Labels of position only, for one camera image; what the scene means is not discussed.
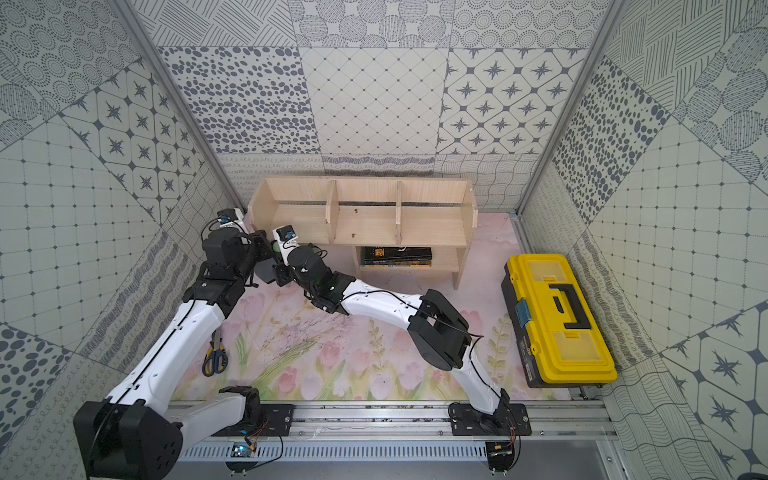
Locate grey green cleaning cloth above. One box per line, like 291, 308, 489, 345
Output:
254, 237, 282, 284

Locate light wooden bookshelf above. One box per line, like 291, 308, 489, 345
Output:
247, 176, 478, 286

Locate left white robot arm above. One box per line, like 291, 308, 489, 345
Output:
73, 222, 274, 479

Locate floral pink table mat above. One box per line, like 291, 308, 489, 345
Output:
173, 213, 571, 402

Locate black book on shelf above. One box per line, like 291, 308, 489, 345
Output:
360, 247, 433, 266

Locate yellow black toolbox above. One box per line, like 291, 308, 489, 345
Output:
501, 254, 618, 388

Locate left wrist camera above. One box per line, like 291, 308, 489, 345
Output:
217, 208, 247, 233

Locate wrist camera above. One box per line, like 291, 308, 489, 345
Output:
217, 208, 247, 233
273, 225, 299, 250

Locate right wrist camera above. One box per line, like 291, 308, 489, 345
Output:
273, 225, 299, 250

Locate yellow handled scissors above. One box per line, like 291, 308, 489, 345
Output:
201, 329, 229, 377

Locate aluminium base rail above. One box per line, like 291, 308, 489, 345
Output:
180, 401, 619, 463

